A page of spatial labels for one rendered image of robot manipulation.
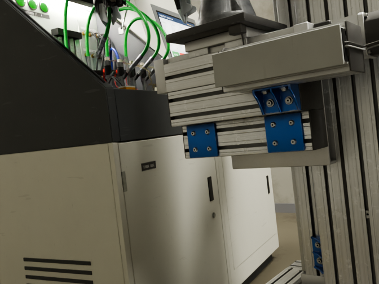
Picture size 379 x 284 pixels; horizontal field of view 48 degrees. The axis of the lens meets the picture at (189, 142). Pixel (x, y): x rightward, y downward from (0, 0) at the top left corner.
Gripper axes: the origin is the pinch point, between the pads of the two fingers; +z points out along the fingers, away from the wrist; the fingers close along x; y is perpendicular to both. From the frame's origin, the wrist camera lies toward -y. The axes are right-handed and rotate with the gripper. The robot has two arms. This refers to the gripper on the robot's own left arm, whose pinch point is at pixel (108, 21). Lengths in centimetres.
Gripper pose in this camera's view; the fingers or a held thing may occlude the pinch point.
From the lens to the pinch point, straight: 158.4
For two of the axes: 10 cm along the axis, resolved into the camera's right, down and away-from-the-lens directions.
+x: 8.4, -3.3, 4.2
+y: 5.3, 6.3, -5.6
